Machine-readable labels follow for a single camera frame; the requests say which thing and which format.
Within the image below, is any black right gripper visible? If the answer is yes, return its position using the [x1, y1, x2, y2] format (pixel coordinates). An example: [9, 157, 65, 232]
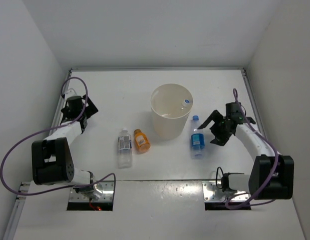
[198, 110, 231, 146]

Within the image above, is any clear bottle blue label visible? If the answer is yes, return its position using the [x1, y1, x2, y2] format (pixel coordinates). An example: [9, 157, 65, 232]
[190, 115, 205, 159]

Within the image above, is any clear unlabelled plastic bottle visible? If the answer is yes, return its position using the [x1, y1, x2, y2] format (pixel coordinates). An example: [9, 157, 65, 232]
[168, 99, 192, 118]

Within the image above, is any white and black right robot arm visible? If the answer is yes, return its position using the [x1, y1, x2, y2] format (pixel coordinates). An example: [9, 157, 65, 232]
[199, 102, 294, 200]

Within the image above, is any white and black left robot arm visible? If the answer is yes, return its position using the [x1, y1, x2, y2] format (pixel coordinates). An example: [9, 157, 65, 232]
[32, 89, 98, 187]

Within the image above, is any cream plastic bin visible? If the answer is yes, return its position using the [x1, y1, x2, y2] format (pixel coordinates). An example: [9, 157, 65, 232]
[150, 83, 193, 140]

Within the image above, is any clear bottle white label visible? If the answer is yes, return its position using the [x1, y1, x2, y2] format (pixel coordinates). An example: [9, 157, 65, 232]
[118, 128, 132, 169]

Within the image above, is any orange plastic bottle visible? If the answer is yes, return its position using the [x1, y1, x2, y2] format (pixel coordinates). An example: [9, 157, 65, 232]
[134, 129, 151, 153]

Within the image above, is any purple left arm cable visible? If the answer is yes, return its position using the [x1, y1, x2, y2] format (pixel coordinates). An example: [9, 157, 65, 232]
[0, 76, 117, 196]

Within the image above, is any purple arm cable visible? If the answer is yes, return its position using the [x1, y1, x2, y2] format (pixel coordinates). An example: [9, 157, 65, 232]
[224, 87, 280, 210]
[0, 76, 117, 196]

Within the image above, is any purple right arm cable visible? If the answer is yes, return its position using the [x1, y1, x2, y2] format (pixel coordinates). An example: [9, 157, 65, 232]
[224, 87, 280, 210]

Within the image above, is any black right base cable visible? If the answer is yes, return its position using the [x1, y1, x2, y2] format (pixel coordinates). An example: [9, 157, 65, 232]
[215, 166, 227, 191]

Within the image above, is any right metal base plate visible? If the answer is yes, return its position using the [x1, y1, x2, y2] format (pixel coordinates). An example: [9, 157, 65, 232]
[202, 180, 250, 203]

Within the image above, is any metal base plate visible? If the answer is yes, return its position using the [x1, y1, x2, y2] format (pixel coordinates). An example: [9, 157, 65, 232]
[202, 180, 250, 203]
[69, 181, 114, 203]

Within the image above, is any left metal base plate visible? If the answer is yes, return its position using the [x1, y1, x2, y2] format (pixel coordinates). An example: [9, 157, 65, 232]
[69, 181, 114, 203]

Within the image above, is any left aluminium frame rail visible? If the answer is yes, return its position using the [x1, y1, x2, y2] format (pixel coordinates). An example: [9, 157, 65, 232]
[0, 70, 71, 240]

